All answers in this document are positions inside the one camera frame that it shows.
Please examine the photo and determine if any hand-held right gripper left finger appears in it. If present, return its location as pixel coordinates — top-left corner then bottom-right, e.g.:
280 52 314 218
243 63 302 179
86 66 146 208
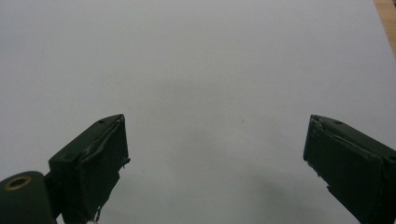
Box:
44 113 131 224

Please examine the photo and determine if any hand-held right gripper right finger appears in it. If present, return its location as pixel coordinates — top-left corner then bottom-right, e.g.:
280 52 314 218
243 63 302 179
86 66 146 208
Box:
303 114 396 224

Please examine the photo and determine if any wooden table edge strip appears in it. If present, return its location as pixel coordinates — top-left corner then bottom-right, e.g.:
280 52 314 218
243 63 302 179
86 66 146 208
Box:
374 0 396 58

